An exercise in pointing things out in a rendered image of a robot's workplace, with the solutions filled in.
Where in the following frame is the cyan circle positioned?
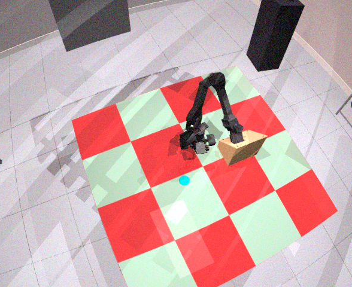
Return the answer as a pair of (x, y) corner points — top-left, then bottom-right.
(179, 176), (190, 185)

